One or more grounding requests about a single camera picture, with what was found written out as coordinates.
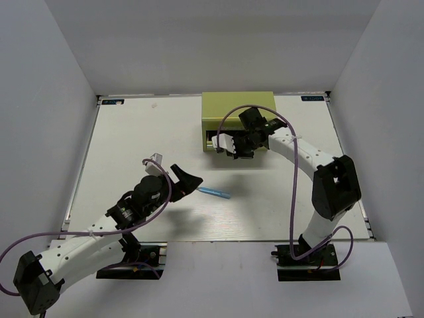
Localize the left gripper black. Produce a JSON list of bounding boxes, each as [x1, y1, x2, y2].
[[145, 164, 203, 216]]

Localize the blue utility knife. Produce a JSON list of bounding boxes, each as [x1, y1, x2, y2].
[[197, 187, 231, 199]]

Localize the green metal tool chest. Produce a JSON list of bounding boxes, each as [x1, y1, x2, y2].
[[201, 91, 276, 152]]

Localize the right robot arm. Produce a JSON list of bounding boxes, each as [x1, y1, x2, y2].
[[211, 105, 362, 264]]

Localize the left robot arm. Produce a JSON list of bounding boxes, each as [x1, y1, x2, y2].
[[13, 159, 203, 315]]

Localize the right blue table label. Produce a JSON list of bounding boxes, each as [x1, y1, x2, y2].
[[301, 95, 325, 101]]

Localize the blue table label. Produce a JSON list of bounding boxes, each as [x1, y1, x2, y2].
[[301, 95, 325, 101], [101, 99, 125, 105]]

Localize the left blue table label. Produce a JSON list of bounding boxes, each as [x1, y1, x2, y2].
[[101, 99, 125, 105]]

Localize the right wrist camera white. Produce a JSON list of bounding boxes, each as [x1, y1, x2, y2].
[[211, 133, 236, 154]]

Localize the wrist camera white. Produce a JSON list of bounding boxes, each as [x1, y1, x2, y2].
[[211, 133, 236, 154], [142, 152, 163, 176]]

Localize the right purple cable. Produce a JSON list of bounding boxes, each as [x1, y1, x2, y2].
[[217, 105, 354, 273]]

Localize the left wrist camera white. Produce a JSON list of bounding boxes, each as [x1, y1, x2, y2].
[[142, 152, 163, 176]]

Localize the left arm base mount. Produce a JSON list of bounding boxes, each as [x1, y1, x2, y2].
[[96, 242, 168, 280]]

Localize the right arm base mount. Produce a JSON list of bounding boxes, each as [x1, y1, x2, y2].
[[271, 244, 341, 282]]

